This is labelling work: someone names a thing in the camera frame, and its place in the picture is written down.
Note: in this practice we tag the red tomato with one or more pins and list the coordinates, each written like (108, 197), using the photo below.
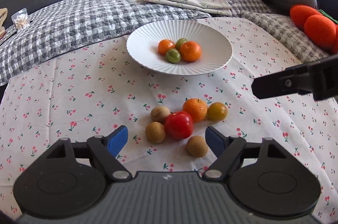
(179, 125)

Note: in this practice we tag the orange plush toy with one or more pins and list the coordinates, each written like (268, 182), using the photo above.
(319, 28)

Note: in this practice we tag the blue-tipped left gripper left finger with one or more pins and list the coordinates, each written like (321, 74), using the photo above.
(104, 150)

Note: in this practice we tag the brown longan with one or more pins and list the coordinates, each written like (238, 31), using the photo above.
(155, 132)
(197, 146)
(159, 114)

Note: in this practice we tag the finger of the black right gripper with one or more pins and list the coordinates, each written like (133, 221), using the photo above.
(292, 80)

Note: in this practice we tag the bag of cotton swabs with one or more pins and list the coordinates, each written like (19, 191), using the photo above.
(21, 19)

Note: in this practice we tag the beige fleece blanket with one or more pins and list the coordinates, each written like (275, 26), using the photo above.
(3, 16)

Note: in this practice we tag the cherry print tablecloth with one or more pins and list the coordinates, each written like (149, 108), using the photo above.
(98, 88)

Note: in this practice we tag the yellow-orange tomato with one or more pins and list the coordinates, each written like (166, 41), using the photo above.
(217, 112)

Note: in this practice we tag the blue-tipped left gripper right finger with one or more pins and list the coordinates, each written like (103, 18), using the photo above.
(228, 151)

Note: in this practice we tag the grey checkered quilt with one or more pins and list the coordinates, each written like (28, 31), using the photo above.
(72, 24)

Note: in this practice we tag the green cherry tomato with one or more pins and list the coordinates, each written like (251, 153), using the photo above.
(180, 42)

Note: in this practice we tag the orange mandarin with leaf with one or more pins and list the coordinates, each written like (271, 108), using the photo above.
(197, 108)

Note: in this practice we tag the white ribbed plate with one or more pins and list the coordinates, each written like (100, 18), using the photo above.
(142, 46)

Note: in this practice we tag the orange cherry tomato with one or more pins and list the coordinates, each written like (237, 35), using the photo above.
(164, 46)

